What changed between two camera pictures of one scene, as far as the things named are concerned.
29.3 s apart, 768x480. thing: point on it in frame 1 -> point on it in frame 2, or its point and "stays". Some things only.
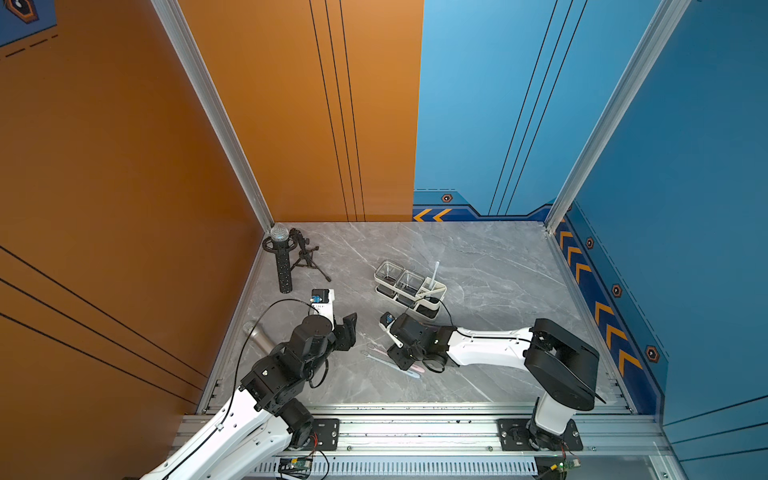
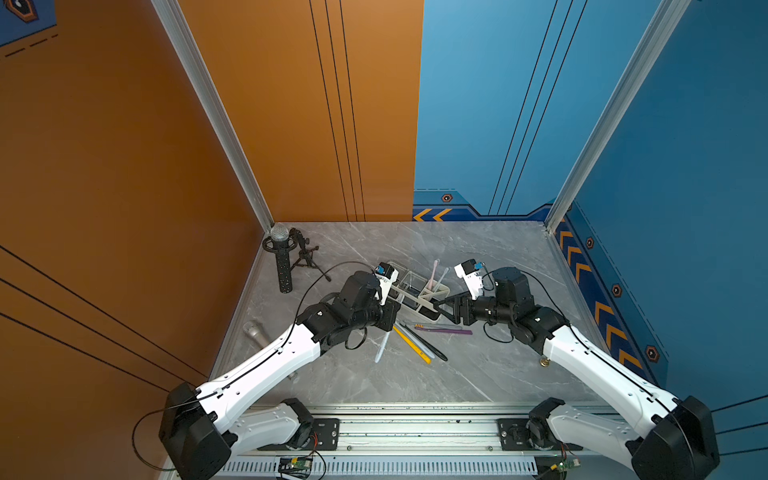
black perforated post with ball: [281, 244] stays
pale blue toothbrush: [390, 365] -> [382, 347]
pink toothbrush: [413, 367] -> [430, 283]
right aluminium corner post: [668, 16] stays
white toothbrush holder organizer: [418, 293] stays
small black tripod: [305, 257] stays
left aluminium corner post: [173, 15] stays
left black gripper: [346, 332] -> [389, 308]
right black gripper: [395, 357] -> [462, 306]
